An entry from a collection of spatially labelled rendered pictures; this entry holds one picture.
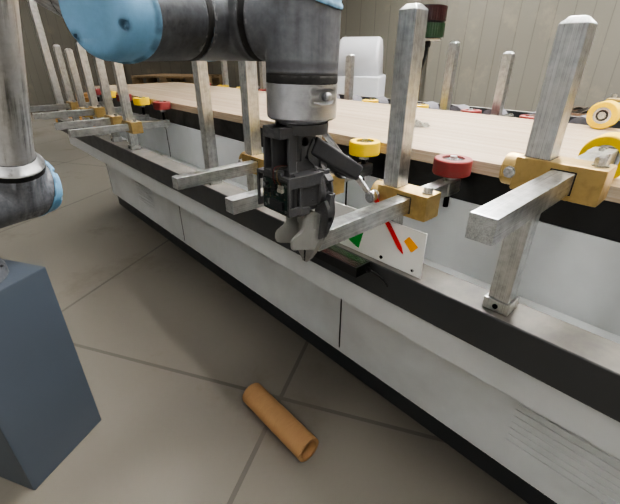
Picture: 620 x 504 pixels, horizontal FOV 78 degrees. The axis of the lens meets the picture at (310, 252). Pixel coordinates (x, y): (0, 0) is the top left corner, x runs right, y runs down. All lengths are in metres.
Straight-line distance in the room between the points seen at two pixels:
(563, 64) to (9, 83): 1.02
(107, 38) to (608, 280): 0.88
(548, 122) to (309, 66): 0.35
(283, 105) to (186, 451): 1.14
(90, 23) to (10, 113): 0.66
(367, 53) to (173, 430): 4.11
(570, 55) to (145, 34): 0.51
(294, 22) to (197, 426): 1.25
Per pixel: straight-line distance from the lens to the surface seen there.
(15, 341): 1.25
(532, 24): 6.18
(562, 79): 0.64
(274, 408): 1.35
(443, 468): 1.38
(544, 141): 0.65
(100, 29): 0.46
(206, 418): 1.46
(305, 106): 0.48
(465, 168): 0.87
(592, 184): 0.64
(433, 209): 0.77
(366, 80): 4.63
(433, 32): 0.78
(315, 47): 0.48
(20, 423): 1.35
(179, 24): 0.48
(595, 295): 0.94
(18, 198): 1.20
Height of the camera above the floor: 1.10
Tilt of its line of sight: 27 degrees down
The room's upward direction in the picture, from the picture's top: straight up
